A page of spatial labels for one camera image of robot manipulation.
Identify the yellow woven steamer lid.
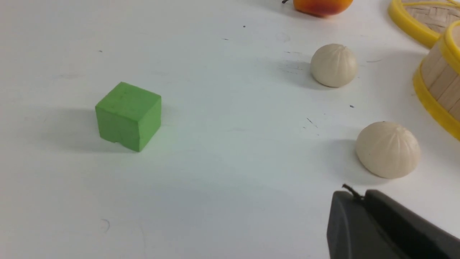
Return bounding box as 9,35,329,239
388,0,460,49

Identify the cream bun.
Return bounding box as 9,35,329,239
310,43,359,87
355,121,421,179

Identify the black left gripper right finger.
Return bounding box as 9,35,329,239
364,190,459,259

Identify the green foam cube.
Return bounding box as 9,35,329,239
95,82,162,152

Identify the yellow bamboo steamer tray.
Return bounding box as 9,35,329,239
413,21,460,140

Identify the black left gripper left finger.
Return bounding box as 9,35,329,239
327,191,401,259

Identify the orange persimmon toy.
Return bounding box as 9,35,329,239
292,0,353,17

